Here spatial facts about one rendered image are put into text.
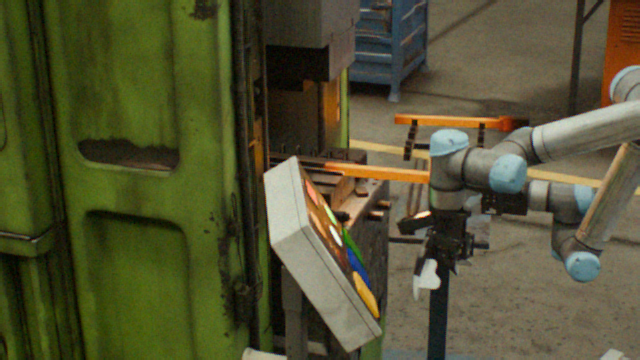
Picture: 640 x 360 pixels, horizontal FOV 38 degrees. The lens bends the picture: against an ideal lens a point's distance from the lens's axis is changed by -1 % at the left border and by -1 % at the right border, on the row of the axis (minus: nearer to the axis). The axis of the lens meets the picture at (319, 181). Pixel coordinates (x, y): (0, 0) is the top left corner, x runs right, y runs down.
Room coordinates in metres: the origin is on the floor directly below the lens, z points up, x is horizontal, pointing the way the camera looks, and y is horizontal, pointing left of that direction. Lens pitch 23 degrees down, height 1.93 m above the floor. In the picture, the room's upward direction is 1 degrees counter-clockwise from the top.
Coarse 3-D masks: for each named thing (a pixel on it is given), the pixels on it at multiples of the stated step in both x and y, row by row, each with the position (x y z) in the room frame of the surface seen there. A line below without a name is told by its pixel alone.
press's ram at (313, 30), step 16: (272, 0) 2.15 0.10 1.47; (288, 0) 2.14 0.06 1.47; (304, 0) 2.13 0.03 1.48; (320, 0) 2.11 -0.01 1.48; (336, 0) 2.21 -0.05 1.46; (352, 0) 2.33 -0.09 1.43; (272, 16) 2.15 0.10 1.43; (288, 16) 2.14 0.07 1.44; (304, 16) 2.13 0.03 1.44; (320, 16) 2.11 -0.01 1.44; (336, 16) 2.21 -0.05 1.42; (352, 16) 2.33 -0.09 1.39; (272, 32) 2.15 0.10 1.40; (288, 32) 2.14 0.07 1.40; (304, 32) 2.13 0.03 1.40; (320, 32) 2.11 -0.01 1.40; (336, 32) 2.21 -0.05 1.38; (320, 48) 2.11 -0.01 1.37
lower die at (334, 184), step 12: (276, 156) 2.38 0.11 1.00; (288, 156) 2.39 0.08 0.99; (300, 156) 2.39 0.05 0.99; (312, 156) 2.38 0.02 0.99; (312, 168) 2.28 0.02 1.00; (324, 168) 2.28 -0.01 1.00; (312, 180) 2.23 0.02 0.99; (324, 180) 2.22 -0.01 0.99; (336, 180) 2.22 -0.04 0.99; (348, 180) 2.30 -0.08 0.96; (324, 192) 2.17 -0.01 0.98; (336, 192) 2.20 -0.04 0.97; (348, 192) 2.30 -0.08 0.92; (336, 204) 2.20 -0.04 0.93
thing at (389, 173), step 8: (328, 168) 2.28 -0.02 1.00; (336, 168) 2.27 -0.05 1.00; (344, 168) 2.26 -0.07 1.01; (352, 168) 2.26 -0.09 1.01; (360, 168) 2.25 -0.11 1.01; (368, 168) 2.25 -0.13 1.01; (376, 168) 2.25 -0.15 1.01; (384, 168) 2.25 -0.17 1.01; (392, 168) 2.24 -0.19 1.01; (400, 168) 2.24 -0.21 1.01; (360, 176) 2.25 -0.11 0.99; (368, 176) 2.24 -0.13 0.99; (376, 176) 2.23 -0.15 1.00; (384, 176) 2.23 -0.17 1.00; (392, 176) 2.22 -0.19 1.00; (400, 176) 2.21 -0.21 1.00; (408, 176) 2.20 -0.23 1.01; (416, 176) 2.20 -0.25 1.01; (424, 176) 2.19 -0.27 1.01
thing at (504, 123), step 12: (396, 120) 2.83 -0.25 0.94; (408, 120) 2.82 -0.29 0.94; (420, 120) 2.82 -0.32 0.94; (432, 120) 2.81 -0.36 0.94; (444, 120) 2.80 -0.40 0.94; (456, 120) 2.80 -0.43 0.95; (468, 120) 2.79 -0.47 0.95; (480, 120) 2.79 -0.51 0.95; (492, 120) 2.79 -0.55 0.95; (504, 120) 2.78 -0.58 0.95; (516, 120) 2.77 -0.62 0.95; (528, 120) 2.76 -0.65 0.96
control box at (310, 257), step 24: (288, 168) 1.82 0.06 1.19; (288, 192) 1.70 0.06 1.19; (312, 192) 1.76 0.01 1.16; (288, 216) 1.60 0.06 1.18; (312, 216) 1.59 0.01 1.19; (288, 240) 1.53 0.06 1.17; (312, 240) 1.53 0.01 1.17; (288, 264) 1.53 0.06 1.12; (312, 264) 1.53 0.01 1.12; (336, 264) 1.54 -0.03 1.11; (312, 288) 1.53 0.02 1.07; (336, 288) 1.53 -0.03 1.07; (336, 312) 1.53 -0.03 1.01; (360, 312) 1.54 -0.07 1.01; (336, 336) 1.54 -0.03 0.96; (360, 336) 1.54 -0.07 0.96
